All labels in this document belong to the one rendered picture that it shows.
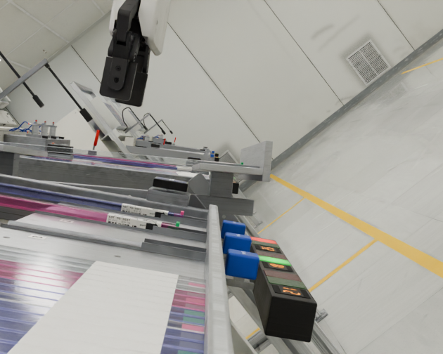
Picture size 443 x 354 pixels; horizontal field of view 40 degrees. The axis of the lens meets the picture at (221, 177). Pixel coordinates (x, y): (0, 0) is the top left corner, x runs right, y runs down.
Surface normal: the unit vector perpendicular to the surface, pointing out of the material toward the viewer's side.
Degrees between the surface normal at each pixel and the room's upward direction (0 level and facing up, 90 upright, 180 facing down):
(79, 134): 90
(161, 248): 90
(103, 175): 90
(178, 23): 90
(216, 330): 48
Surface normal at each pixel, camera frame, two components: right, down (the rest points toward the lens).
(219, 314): 0.18, -0.98
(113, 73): 0.00, 0.04
